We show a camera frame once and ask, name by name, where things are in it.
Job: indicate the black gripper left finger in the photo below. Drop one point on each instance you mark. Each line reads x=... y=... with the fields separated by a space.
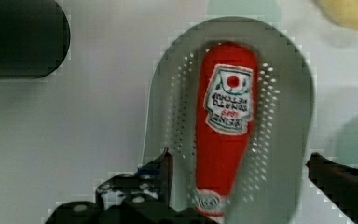
x=142 y=197

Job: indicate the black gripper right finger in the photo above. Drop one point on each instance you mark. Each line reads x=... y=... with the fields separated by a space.
x=337 y=181

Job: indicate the red plush ketchup bottle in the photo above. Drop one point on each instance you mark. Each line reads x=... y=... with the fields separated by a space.
x=225 y=118

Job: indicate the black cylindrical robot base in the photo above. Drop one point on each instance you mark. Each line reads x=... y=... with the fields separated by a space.
x=34 y=38

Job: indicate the green perforated strainer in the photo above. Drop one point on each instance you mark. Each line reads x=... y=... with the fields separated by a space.
x=269 y=178

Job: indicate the peeled plush banana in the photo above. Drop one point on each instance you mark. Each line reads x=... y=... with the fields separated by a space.
x=342 y=12

